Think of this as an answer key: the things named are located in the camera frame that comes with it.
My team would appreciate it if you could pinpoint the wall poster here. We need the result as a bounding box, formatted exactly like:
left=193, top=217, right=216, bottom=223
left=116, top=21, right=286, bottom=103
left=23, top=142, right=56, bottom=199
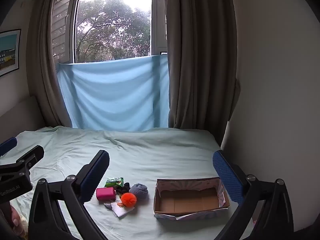
left=0, top=29, right=22, bottom=77

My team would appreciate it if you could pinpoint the black cloth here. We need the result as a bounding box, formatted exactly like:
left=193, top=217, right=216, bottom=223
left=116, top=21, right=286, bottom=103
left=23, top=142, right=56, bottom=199
left=114, top=182, right=132, bottom=195

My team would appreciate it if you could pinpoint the person's left hand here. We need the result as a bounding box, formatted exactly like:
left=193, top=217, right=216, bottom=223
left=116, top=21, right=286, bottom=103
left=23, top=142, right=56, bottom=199
left=10, top=205, right=27, bottom=238

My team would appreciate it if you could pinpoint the tree outside window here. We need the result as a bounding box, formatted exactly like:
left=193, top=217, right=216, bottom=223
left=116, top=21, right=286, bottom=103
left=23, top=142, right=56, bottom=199
left=75, top=0, right=152, bottom=63

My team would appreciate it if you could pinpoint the pale green bed sheet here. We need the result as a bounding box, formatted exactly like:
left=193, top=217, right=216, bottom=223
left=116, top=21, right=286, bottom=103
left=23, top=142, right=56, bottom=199
left=0, top=126, right=250, bottom=240

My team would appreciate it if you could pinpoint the white tissue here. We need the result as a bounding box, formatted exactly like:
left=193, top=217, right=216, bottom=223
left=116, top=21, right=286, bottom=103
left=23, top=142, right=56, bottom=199
left=104, top=200, right=135, bottom=218

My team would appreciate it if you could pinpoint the grey fluffy sock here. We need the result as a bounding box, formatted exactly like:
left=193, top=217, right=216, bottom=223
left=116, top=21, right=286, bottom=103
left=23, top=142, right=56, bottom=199
left=129, top=183, right=148, bottom=200

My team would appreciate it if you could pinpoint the pink pouch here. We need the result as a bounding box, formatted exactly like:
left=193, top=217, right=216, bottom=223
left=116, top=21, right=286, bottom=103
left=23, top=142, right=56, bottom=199
left=96, top=187, right=117, bottom=202

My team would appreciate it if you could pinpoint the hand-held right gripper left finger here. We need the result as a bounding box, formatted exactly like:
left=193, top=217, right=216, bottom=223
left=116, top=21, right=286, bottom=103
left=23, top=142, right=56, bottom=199
left=29, top=150, right=110, bottom=240

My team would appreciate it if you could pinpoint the light blue hanging cloth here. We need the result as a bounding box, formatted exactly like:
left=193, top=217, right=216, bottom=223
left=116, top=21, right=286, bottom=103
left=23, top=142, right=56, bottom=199
left=56, top=54, right=170, bottom=132

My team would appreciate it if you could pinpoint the beige curtain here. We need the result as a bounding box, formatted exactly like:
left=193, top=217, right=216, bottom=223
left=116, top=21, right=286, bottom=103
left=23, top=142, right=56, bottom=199
left=165, top=0, right=240, bottom=147
left=26, top=0, right=75, bottom=128

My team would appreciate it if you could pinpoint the beige padded headboard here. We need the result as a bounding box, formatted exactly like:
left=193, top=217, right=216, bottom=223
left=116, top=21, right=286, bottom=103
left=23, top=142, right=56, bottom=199
left=0, top=95, right=47, bottom=143

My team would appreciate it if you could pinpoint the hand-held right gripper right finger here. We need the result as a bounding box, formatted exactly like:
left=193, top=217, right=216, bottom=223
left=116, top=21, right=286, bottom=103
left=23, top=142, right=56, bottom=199
left=212, top=150, right=294, bottom=240

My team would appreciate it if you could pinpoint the slatted window shutter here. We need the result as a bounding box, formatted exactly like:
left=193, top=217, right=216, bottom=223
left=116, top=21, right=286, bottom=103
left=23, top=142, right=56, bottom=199
left=51, top=0, right=73, bottom=61

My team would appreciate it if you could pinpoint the orange pom-pom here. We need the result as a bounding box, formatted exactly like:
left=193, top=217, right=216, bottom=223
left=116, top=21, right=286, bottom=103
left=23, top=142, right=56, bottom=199
left=120, top=193, right=137, bottom=208

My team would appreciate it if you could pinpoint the patterned cardboard box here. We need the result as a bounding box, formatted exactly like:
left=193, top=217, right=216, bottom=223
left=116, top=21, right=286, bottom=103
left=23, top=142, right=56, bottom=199
left=153, top=177, right=230, bottom=221

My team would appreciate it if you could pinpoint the green snack packet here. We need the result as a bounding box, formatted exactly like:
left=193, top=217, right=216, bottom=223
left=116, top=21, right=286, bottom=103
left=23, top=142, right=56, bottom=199
left=104, top=177, right=124, bottom=188

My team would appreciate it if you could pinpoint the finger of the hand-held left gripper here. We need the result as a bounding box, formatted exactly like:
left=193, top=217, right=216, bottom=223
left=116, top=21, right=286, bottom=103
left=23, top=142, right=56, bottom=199
left=0, top=137, right=18, bottom=157
left=11, top=145, right=45, bottom=173

